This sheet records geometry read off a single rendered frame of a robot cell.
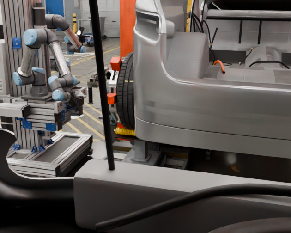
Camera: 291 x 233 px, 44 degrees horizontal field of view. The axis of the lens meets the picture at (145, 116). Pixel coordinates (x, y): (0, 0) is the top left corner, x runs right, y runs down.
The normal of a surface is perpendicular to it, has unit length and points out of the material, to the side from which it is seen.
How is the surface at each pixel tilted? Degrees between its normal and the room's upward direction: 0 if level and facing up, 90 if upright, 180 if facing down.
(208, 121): 109
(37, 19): 90
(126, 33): 90
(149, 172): 0
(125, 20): 90
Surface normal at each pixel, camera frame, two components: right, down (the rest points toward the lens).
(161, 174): 0.01, -0.95
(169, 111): -0.45, 0.52
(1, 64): -0.24, 0.29
